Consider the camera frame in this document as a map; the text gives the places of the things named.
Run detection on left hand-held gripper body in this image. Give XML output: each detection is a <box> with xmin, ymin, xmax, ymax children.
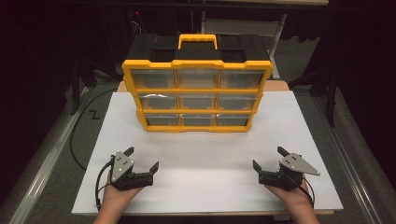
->
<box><xmin>109</xmin><ymin>150</ymin><xmax>155</xmax><ymax>191</ymax></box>

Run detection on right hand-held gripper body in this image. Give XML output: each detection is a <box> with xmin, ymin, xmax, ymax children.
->
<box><xmin>258</xmin><ymin>152</ymin><xmax>321</xmax><ymax>191</ymax></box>

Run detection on person's left hand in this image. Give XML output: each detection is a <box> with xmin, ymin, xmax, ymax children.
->
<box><xmin>100</xmin><ymin>173</ymin><xmax>145</xmax><ymax>215</ymax></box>

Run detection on person's right hand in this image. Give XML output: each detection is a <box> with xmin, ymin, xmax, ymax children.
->
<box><xmin>263</xmin><ymin>182</ymin><xmax>313</xmax><ymax>213</ymax></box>

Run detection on white table board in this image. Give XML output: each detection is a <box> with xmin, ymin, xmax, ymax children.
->
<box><xmin>71</xmin><ymin>90</ymin><xmax>345</xmax><ymax>217</ymax></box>

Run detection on black metal stand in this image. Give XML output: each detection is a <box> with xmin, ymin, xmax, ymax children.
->
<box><xmin>288</xmin><ymin>66</ymin><xmax>340</xmax><ymax>129</ymax></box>
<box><xmin>69</xmin><ymin>52</ymin><xmax>124</xmax><ymax>117</ymax></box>

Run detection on set of clear plastic drawers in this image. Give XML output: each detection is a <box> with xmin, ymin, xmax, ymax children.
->
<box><xmin>130</xmin><ymin>68</ymin><xmax>265</xmax><ymax>127</ymax></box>

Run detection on yellow black drawer organizer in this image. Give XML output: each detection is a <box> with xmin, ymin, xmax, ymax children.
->
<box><xmin>121</xmin><ymin>33</ymin><xmax>274</xmax><ymax>134</ymax></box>

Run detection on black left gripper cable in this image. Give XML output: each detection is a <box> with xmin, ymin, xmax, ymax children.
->
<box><xmin>94</xmin><ymin>155</ymin><xmax>115</xmax><ymax>213</ymax></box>

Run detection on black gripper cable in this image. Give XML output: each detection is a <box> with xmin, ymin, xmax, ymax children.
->
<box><xmin>299</xmin><ymin>175</ymin><xmax>317</xmax><ymax>209</ymax></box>
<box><xmin>94</xmin><ymin>155</ymin><xmax>115</xmax><ymax>213</ymax></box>

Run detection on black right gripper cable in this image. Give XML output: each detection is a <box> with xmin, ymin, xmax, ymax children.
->
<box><xmin>299</xmin><ymin>175</ymin><xmax>317</xmax><ymax>209</ymax></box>

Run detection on aluminium floor rail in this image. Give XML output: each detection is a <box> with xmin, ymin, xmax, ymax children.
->
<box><xmin>0</xmin><ymin>85</ymin><xmax>92</xmax><ymax>224</ymax></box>
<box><xmin>312</xmin><ymin>95</ymin><xmax>382</xmax><ymax>224</ymax></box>

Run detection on long black floor cable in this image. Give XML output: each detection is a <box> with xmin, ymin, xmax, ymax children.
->
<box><xmin>69</xmin><ymin>87</ymin><xmax>119</xmax><ymax>172</ymax></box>

